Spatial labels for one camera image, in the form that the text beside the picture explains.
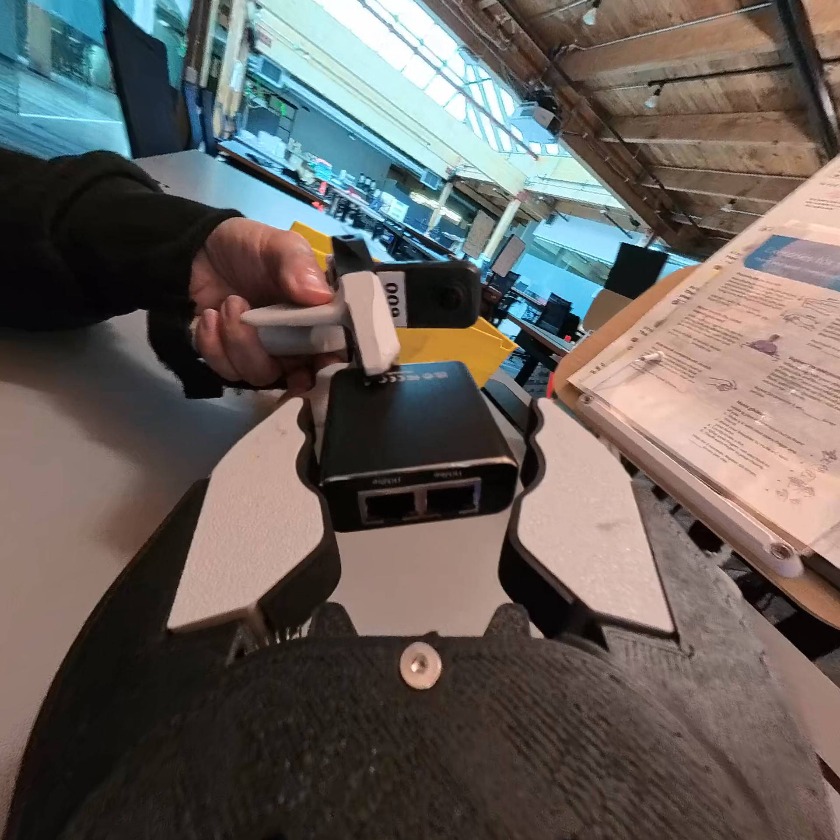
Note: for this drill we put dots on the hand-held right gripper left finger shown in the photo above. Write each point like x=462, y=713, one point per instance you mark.
x=256, y=525

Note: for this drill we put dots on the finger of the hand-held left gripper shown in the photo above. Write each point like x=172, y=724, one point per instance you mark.
x=374, y=321

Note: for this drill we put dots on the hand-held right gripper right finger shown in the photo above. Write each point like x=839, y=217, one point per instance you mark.
x=584, y=531

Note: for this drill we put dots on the yellow plastic bin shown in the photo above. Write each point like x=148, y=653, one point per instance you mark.
x=446, y=344

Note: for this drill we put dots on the black network splitter box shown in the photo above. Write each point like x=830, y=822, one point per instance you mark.
x=413, y=426

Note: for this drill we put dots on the person's left forearm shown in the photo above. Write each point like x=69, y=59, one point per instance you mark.
x=85, y=243

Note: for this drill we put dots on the grey desk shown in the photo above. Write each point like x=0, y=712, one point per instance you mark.
x=98, y=492

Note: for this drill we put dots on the person's left hand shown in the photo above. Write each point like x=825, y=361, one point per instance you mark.
x=256, y=269

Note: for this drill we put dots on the white ceiling-mounted unit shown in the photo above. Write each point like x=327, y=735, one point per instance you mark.
x=538, y=121

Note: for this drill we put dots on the wooden document stand with sheets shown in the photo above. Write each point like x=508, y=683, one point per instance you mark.
x=722, y=361

